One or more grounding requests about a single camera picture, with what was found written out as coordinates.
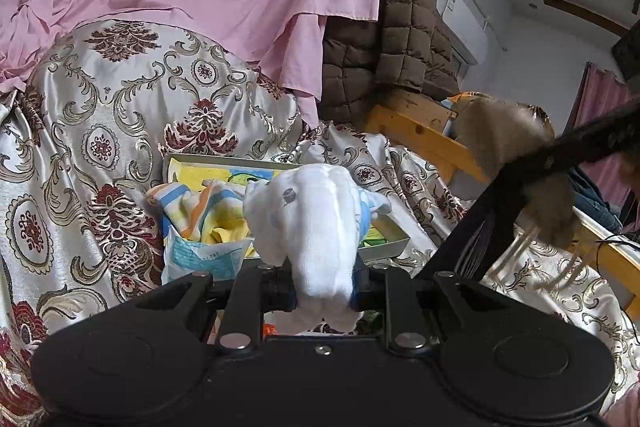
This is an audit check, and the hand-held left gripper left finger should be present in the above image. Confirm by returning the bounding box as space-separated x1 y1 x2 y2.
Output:
135 264 299 352

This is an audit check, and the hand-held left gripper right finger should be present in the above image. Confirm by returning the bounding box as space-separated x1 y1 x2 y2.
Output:
350 264 516 355

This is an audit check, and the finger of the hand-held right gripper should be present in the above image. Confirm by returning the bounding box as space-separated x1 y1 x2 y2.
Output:
417 177 531 280
492 94 640 185

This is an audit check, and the white cloth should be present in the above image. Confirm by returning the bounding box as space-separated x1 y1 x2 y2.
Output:
242 163 393 334

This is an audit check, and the striped soft cloth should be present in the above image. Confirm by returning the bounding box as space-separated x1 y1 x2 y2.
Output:
145 179 251 244

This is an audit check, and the tray with colourful cloths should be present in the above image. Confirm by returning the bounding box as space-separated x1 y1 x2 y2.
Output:
162 151 410 264

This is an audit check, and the pink curtain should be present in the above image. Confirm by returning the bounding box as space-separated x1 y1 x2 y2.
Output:
567 62 636 208

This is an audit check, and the dark clothes pile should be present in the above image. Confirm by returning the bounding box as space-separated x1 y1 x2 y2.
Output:
570 167 626 233

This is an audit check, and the white and blue wipes packet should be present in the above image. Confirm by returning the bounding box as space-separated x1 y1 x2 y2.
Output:
161 224 258 285

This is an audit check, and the white air conditioner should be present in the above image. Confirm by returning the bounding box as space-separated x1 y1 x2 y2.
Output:
435 0 488 65

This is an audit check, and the brown quilted jacket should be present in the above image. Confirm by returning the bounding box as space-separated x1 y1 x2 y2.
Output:
317 0 463 128

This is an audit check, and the floral satin blanket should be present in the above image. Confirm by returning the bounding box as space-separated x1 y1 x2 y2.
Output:
0 19 640 427

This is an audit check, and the black cable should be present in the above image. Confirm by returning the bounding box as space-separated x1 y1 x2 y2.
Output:
592 234 640 343

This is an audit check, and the wooden bed frame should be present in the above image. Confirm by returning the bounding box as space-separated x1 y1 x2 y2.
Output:
365 89 640 308

